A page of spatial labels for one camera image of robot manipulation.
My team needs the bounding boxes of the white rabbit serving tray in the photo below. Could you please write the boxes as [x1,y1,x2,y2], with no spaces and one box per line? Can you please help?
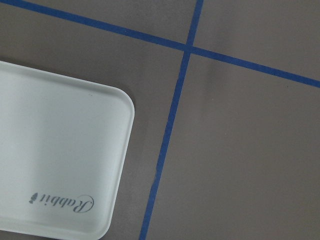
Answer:
[0,62,135,240]

